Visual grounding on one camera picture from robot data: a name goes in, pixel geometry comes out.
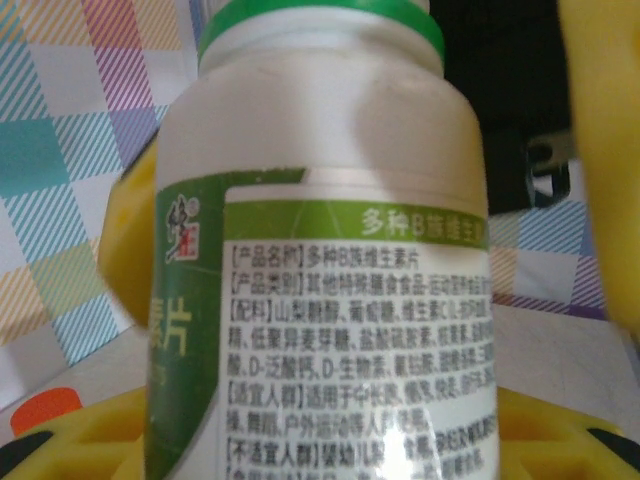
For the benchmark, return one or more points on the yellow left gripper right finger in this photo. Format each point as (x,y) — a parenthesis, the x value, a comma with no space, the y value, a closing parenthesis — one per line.
(550,445)

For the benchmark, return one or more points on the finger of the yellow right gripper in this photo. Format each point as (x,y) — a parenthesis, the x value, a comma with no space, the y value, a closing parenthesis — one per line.
(130,240)
(610,150)

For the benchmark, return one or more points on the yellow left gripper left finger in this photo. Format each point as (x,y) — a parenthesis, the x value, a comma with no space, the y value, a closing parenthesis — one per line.
(90,445)

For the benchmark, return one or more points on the white bottle with green cap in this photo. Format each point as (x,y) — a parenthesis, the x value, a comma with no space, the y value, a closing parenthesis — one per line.
(325,125)

